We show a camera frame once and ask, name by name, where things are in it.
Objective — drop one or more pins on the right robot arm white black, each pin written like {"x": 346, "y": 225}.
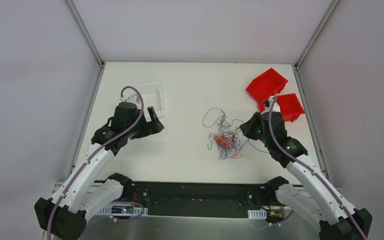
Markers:
{"x": 323, "y": 207}

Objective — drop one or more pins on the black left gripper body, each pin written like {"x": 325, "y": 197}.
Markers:
{"x": 151, "y": 122}

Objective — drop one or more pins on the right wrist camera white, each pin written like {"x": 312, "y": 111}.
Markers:
{"x": 271, "y": 103}

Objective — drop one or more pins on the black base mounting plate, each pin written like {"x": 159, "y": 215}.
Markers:
{"x": 207, "y": 200}

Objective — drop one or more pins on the white slotted cable duct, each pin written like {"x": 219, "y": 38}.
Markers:
{"x": 120, "y": 210}
{"x": 259, "y": 214}

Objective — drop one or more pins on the white plastic tray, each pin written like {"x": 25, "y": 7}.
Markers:
{"x": 152, "y": 95}

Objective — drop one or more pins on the far red plastic bin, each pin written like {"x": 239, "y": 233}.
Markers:
{"x": 267, "y": 84}

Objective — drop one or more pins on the near red plastic bin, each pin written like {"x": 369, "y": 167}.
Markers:
{"x": 290, "y": 106}

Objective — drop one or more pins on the left white slotted cable duct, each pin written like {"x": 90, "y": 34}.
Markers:
{"x": 120, "y": 210}

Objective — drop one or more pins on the right white slotted cable duct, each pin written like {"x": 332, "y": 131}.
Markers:
{"x": 259, "y": 214}

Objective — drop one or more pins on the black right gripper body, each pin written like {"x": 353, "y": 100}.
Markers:
{"x": 249, "y": 125}

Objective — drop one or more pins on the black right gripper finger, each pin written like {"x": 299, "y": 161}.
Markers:
{"x": 247, "y": 130}
{"x": 254, "y": 123}

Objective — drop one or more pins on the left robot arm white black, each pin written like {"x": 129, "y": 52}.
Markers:
{"x": 66, "y": 213}

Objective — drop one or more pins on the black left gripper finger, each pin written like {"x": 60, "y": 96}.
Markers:
{"x": 152, "y": 128}
{"x": 152, "y": 116}

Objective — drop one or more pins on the red plastic bin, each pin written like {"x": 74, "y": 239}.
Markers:
{"x": 267, "y": 84}
{"x": 290, "y": 106}

